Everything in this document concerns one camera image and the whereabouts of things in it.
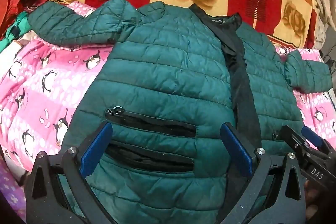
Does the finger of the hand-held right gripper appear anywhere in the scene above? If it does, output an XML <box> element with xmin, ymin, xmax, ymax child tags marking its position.
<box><xmin>301</xmin><ymin>126</ymin><xmax>336</xmax><ymax>159</ymax></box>
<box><xmin>280</xmin><ymin>126</ymin><xmax>309</xmax><ymax>159</ymax></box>

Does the cream cloth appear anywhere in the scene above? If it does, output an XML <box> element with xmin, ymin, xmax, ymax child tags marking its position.
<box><xmin>0</xmin><ymin>39</ymin><xmax>28</xmax><ymax>63</ymax></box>

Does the green quilted puffer jacket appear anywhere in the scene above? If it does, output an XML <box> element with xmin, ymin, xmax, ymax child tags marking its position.
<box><xmin>27</xmin><ymin>0</ymin><xmax>332</xmax><ymax>224</ymax></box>

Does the white fuzzy cloth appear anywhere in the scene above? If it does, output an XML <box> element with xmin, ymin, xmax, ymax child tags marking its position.
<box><xmin>311</xmin><ymin>0</ymin><xmax>327</xmax><ymax>42</ymax></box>

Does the pink penguin print blanket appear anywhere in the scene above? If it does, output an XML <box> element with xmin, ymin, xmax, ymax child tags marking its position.
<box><xmin>0</xmin><ymin>0</ymin><xmax>336</xmax><ymax>188</ymax></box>

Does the person's right hand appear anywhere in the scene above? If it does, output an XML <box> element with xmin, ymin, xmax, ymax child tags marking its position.
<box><xmin>304</xmin><ymin>180</ymin><xmax>324</xmax><ymax>214</ymax></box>

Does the bright green cloth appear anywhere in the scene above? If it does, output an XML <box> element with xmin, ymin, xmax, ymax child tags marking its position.
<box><xmin>0</xmin><ymin>11</ymin><xmax>36</xmax><ymax>44</ymax></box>

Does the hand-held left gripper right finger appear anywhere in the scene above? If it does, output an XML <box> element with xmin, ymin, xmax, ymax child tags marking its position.
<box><xmin>215</xmin><ymin>123</ymin><xmax>307</xmax><ymax>224</ymax></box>

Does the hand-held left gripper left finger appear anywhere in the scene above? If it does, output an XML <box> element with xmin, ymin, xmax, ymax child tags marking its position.
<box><xmin>25</xmin><ymin>121</ymin><xmax>116</xmax><ymax>224</ymax></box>

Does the purple floral cloth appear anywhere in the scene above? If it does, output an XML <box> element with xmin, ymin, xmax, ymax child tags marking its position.
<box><xmin>0</xmin><ymin>158</ymin><xmax>30</xmax><ymax>215</ymax></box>

